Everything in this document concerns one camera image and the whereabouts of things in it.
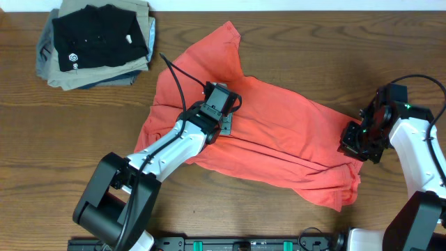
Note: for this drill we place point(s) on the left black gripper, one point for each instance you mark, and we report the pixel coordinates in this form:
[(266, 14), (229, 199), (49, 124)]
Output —
[(226, 125)]

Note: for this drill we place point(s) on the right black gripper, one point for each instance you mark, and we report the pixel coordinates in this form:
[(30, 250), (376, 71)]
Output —
[(350, 140)]

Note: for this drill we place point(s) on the red-orange t-shirt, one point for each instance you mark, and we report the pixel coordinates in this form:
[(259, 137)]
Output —
[(277, 136)]

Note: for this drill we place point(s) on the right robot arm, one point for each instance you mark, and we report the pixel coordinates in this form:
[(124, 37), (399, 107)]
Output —
[(413, 137)]

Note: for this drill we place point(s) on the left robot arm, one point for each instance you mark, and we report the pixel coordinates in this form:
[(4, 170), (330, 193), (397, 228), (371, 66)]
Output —
[(117, 202)]

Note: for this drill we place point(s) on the folded light blue garment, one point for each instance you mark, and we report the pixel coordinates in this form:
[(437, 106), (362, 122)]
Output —
[(151, 37)]

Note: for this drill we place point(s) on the folded grey garment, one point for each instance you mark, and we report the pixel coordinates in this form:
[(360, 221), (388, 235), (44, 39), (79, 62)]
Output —
[(45, 45)]

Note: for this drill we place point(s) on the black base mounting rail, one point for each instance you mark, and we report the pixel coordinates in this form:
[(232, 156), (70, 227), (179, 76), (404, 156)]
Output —
[(310, 242)]

